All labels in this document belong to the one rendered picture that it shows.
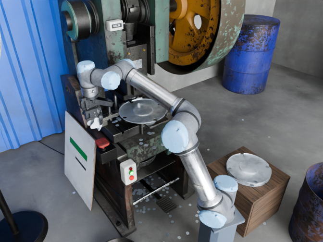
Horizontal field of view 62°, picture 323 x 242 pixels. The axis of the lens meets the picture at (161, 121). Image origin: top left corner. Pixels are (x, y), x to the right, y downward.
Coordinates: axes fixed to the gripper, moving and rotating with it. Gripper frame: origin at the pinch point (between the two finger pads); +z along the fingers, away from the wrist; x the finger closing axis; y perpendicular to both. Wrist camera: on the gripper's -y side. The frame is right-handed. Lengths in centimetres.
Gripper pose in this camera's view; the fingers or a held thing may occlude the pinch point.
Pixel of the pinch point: (99, 127)
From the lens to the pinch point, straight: 140.9
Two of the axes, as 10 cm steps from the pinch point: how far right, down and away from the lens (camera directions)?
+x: 6.1, 4.4, -6.7
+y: -8.0, 3.3, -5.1
